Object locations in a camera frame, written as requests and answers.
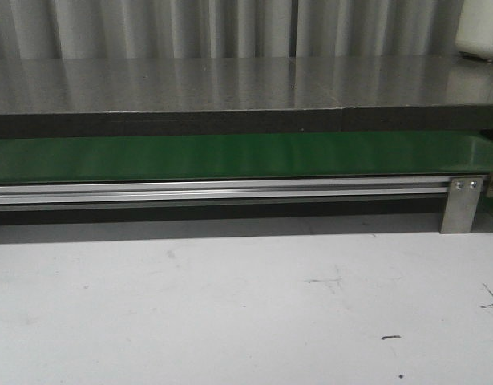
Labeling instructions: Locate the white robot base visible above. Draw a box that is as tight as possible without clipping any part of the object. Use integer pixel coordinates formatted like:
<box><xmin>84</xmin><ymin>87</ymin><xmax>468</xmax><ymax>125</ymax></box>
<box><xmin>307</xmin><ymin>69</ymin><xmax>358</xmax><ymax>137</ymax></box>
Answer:
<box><xmin>455</xmin><ymin>0</ymin><xmax>493</xmax><ymax>61</ymax></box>

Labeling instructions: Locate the green conveyor belt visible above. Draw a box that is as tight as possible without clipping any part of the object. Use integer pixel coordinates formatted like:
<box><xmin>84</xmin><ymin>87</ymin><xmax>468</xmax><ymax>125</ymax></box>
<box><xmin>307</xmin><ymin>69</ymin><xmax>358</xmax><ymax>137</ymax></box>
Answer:
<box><xmin>0</xmin><ymin>132</ymin><xmax>493</xmax><ymax>184</ymax></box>

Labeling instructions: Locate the dark grey back table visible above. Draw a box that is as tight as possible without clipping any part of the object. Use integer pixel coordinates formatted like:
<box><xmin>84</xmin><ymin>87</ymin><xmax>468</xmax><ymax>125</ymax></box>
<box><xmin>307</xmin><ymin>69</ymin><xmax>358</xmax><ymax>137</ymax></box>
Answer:
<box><xmin>0</xmin><ymin>55</ymin><xmax>493</xmax><ymax>139</ymax></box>

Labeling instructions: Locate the grey curtain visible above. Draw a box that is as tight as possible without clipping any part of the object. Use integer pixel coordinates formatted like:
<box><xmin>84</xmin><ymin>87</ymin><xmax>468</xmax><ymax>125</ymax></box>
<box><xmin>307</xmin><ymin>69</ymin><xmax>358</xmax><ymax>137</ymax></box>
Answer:
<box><xmin>0</xmin><ymin>1</ymin><xmax>463</xmax><ymax>59</ymax></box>

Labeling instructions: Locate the aluminium conveyor side rail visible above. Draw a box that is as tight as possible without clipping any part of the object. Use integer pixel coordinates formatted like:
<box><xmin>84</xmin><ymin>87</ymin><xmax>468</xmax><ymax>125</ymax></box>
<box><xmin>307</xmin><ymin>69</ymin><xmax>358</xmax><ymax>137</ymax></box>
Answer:
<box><xmin>0</xmin><ymin>176</ymin><xmax>450</xmax><ymax>206</ymax></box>

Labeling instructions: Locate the steel conveyor support bracket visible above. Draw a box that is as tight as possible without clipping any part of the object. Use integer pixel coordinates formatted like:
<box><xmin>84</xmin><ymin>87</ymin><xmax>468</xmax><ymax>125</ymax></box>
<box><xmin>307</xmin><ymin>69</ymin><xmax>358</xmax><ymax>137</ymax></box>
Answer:
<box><xmin>440</xmin><ymin>176</ymin><xmax>483</xmax><ymax>234</ymax></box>

